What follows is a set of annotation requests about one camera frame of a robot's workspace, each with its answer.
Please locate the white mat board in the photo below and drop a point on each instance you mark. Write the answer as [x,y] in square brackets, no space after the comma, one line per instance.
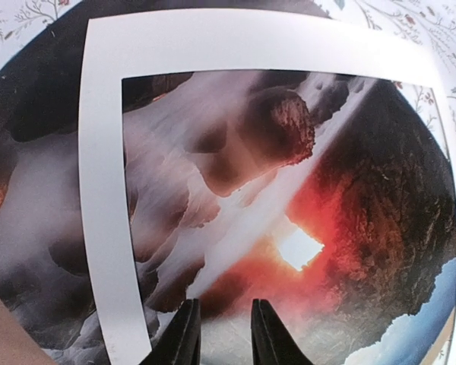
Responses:
[198,39]

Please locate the dark red blue photo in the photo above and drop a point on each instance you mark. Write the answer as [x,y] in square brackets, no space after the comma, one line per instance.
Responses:
[323,193]

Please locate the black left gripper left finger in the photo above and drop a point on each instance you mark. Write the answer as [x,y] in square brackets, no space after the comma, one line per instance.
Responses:
[180,343]

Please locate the floral patterned table cover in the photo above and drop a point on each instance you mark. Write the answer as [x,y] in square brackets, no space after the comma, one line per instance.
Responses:
[431,24]

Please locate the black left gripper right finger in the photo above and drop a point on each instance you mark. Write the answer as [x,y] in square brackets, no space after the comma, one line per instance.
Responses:
[271,341]

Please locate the brown cardboard backing board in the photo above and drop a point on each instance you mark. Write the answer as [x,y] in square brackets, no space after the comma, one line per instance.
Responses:
[16,346]

